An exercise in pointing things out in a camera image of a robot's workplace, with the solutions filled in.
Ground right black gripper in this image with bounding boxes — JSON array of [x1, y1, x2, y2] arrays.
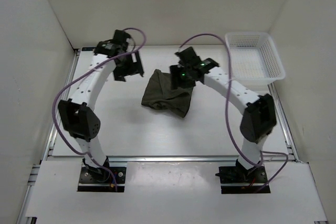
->
[[169, 65, 196, 90]]

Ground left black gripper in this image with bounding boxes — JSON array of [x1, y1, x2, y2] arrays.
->
[[112, 50, 143, 82]]

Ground olive green shorts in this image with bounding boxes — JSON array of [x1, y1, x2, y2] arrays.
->
[[141, 69, 193, 118]]

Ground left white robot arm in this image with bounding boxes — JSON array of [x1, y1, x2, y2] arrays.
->
[[53, 28, 144, 182]]

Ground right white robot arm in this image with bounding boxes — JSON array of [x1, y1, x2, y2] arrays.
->
[[170, 47, 277, 182]]

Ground blue corner label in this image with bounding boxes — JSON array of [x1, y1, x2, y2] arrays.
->
[[81, 47, 95, 51]]

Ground white plastic basket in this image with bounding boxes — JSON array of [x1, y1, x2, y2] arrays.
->
[[225, 31, 286, 86]]

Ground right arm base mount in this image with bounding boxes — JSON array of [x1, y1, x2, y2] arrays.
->
[[215, 166, 271, 194]]

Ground aluminium left rail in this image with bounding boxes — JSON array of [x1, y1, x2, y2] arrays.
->
[[28, 49, 81, 183]]

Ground aluminium rail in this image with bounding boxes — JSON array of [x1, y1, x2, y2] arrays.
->
[[47, 154, 295, 163], [28, 49, 81, 183], [268, 83, 301, 163]]

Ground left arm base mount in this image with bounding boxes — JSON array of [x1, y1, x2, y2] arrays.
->
[[77, 165, 127, 193]]

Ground aluminium front rail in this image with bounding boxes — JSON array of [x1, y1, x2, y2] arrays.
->
[[47, 154, 295, 163]]

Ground aluminium right rail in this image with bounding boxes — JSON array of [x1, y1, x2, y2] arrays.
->
[[268, 83, 301, 163]]

